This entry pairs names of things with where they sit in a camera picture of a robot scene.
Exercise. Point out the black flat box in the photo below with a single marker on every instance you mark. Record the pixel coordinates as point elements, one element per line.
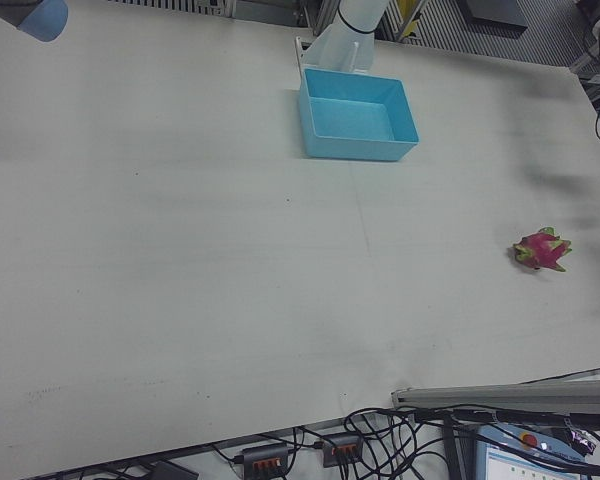
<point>490,12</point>

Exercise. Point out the pink dragon fruit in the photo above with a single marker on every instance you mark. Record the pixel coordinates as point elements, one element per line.
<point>540,247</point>

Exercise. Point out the white conical stand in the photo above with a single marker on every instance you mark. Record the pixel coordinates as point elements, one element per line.
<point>350,35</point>

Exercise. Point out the light blue plastic bin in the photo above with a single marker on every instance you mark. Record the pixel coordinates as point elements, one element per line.
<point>350,120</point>

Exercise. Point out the bag of black parts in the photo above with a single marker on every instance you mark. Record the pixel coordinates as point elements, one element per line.
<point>582,441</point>

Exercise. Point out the teach pendant with red button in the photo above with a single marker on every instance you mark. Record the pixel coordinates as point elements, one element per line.
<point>510,462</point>

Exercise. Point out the grey USB hub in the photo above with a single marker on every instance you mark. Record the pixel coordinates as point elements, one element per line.
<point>265,457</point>
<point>340,449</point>

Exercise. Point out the aluminium profile post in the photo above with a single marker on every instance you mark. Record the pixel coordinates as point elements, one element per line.
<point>505,392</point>

